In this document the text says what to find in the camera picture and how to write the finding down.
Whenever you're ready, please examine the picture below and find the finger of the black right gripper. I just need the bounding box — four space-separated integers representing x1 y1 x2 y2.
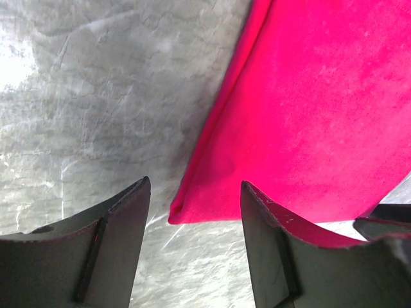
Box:
353 203 410 241

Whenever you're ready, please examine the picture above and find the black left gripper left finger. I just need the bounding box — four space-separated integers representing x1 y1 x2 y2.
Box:
1 177 151 307

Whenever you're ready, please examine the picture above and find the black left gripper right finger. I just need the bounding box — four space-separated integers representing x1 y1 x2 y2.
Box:
241 182 410 307

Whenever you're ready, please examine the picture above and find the magenta red t shirt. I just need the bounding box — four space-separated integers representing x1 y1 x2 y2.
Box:
168 1 410 225

